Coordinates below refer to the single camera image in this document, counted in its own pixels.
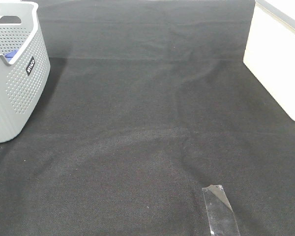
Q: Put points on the black table cloth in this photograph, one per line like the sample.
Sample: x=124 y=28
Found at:
x=148 y=102

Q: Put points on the clear tape strip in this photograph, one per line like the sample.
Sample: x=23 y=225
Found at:
x=221 y=217

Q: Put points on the grey perforated laundry basket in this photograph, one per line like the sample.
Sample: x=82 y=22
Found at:
x=22 y=78

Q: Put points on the white plastic storage box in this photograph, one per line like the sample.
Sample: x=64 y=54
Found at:
x=270 y=50

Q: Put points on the blue item in basket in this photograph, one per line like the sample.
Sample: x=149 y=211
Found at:
x=10 y=55

